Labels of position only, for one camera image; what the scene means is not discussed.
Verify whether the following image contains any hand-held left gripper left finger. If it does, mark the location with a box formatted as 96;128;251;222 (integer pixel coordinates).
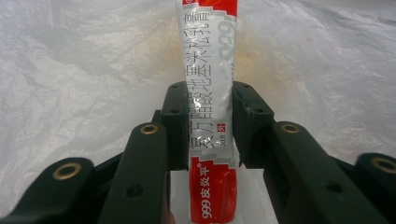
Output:
96;82;191;224

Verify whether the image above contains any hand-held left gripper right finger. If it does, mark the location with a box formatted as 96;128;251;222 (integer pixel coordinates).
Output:
232;80;385;224

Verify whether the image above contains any red and silver ointment tube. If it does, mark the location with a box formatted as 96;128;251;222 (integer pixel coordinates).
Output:
175;0;241;224

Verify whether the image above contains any clear plastic bag yellow smiley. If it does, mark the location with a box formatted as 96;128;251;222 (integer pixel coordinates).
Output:
0;0;396;224

